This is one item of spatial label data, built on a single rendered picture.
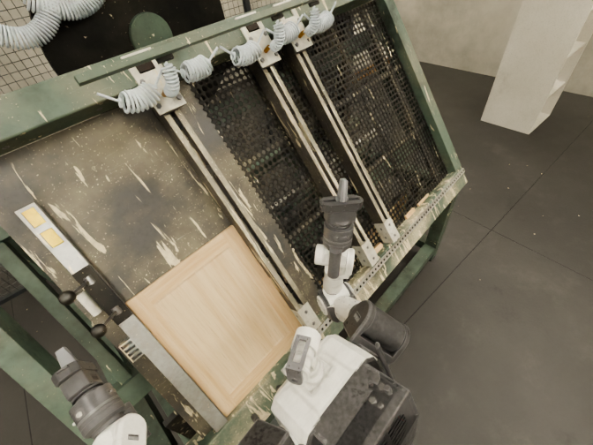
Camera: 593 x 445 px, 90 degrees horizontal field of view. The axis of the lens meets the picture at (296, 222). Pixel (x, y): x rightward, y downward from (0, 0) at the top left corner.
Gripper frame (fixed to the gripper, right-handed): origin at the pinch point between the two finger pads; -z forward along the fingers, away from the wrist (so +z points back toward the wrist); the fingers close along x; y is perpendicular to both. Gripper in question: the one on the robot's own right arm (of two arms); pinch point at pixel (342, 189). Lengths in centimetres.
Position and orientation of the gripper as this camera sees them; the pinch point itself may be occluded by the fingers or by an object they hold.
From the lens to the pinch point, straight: 82.8
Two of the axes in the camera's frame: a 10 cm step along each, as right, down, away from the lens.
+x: -9.8, 1.0, -1.9
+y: -2.2, -5.2, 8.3
